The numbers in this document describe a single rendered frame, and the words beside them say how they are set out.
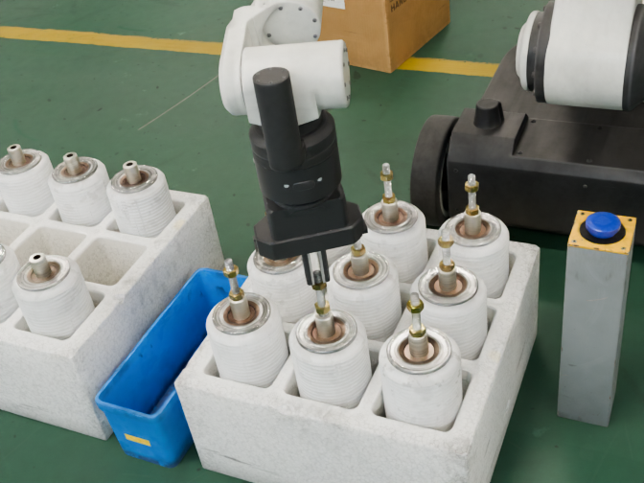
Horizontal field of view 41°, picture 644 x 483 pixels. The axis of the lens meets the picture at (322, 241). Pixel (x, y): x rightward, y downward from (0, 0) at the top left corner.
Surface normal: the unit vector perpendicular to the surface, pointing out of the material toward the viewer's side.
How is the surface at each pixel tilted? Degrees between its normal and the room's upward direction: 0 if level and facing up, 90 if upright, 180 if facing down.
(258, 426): 90
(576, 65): 73
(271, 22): 103
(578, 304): 90
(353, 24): 89
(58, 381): 90
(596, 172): 46
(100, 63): 0
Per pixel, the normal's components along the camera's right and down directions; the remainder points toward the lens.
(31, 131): -0.13, -0.78
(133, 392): 0.90, 0.14
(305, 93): -0.08, 0.63
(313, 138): 0.29, -0.21
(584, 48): -0.39, 0.05
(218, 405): -0.39, 0.61
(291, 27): -0.05, 0.78
